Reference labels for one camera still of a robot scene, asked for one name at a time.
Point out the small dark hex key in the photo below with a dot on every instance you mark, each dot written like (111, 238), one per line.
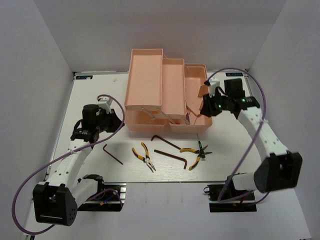
(111, 155)

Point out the lower long hex key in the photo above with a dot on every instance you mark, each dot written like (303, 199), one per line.
(172, 156)

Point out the green black screwdriver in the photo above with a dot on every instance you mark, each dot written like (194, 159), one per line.
(201, 149)

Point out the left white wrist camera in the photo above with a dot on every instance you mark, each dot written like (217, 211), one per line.
(105, 102)

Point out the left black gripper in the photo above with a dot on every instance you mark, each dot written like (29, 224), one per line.
(116, 121)

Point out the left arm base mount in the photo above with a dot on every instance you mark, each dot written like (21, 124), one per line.
(102, 195)

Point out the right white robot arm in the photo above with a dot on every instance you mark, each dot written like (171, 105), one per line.
(279, 168)

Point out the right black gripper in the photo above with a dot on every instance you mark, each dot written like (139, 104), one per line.
(207, 109)

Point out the long hex key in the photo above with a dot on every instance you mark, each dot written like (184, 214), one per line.
(172, 156)
(164, 140)

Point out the yellow needle nose pliers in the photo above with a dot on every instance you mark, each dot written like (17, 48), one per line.
(146, 158)

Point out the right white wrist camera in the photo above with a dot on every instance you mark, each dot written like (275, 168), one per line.
(212, 83)

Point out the upper long hex key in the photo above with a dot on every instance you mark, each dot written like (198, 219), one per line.
(164, 140)

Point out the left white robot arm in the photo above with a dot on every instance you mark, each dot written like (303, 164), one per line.
(56, 201)

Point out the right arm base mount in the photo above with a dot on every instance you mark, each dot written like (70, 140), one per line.
(232, 201)

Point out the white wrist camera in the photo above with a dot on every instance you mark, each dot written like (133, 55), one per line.
(105, 102)
(212, 83)

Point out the pink plastic tool box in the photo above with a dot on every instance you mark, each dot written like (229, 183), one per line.
(158, 90)

